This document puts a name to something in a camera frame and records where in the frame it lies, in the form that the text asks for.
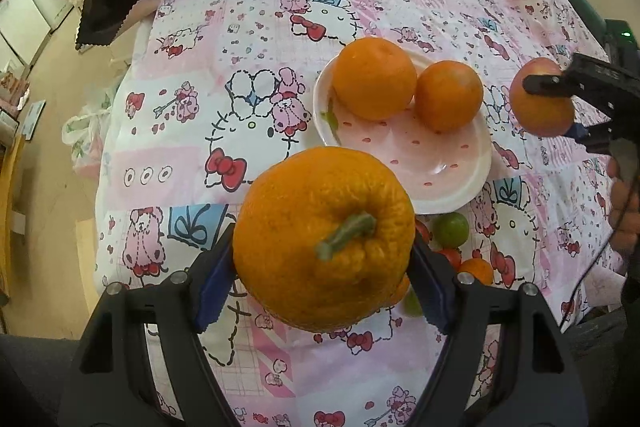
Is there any large mandarin orange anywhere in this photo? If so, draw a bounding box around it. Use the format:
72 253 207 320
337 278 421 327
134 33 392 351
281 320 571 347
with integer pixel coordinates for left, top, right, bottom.
332 38 418 122

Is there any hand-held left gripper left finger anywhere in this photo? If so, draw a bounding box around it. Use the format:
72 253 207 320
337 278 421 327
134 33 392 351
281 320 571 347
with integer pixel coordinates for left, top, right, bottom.
60 222 241 427

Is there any green lime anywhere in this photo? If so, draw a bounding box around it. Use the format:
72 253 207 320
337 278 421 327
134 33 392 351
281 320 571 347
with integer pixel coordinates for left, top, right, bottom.
431 213 471 249
402 289 425 319

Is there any white plastic bag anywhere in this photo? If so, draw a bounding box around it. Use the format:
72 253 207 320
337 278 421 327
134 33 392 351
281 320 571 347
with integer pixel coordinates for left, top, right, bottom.
61 92 113 178

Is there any red apple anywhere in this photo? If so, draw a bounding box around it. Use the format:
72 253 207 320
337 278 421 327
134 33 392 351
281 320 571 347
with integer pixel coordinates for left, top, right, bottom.
509 58 577 138

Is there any black cable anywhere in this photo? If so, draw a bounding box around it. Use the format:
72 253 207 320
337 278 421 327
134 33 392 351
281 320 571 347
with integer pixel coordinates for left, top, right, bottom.
557 187 626 328

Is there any small orange kumquat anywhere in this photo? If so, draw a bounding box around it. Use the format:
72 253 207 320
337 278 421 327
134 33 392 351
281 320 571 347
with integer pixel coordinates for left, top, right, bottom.
382 276 412 308
457 258 495 287

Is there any person's right hand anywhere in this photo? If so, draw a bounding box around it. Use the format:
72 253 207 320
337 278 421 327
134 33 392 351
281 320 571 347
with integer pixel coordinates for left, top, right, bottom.
607 154 640 254

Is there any dark cloth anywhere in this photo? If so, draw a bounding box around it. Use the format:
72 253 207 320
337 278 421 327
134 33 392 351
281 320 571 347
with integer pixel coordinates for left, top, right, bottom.
0 332 81 427
567 277 640 427

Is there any pink cartoon printed blanket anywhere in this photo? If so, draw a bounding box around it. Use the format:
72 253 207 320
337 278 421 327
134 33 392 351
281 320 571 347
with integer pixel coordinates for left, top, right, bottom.
95 0 631 427

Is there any white cabinet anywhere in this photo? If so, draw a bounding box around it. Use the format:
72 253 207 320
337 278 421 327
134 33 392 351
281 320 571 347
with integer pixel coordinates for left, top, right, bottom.
0 0 51 68

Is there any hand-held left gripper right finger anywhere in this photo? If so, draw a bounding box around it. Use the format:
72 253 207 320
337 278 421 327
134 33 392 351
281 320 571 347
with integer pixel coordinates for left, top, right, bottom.
407 234 591 427

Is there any large bumpy orange with stem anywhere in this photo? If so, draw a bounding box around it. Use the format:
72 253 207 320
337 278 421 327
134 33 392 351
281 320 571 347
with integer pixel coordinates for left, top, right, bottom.
232 147 417 334

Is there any smooth round orange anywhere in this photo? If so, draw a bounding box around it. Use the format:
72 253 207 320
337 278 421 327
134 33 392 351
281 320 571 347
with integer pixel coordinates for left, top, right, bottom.
414 61 484 134

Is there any white plate with pink spots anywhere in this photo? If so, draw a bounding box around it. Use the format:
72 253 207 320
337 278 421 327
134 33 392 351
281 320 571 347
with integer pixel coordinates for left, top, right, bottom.
313 47 493 215

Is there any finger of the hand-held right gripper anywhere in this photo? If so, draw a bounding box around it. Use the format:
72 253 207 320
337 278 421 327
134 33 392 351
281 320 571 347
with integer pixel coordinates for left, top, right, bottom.
565 121 623 156
522 52 640 118

